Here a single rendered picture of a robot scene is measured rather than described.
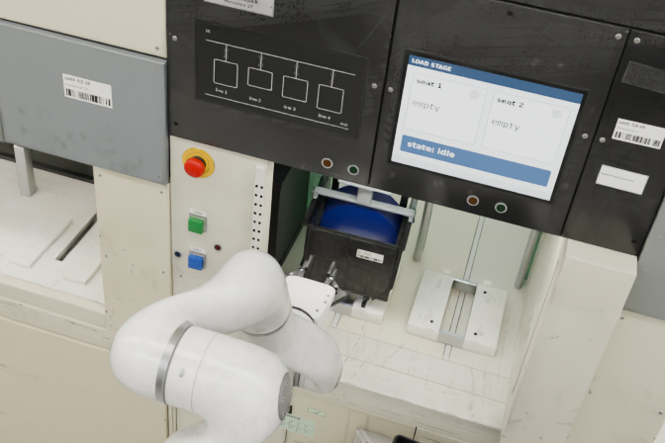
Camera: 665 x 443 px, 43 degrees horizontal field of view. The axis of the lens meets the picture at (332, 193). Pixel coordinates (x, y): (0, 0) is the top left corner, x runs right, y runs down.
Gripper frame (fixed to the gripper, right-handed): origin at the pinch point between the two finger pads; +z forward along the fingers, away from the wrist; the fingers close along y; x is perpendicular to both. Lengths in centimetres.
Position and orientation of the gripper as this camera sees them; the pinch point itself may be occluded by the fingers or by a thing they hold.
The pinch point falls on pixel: (319, 270)
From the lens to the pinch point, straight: 168.5
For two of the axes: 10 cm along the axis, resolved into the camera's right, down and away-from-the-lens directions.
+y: 9.5, 2.5, -1.7
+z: 2.9, -5.5, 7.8
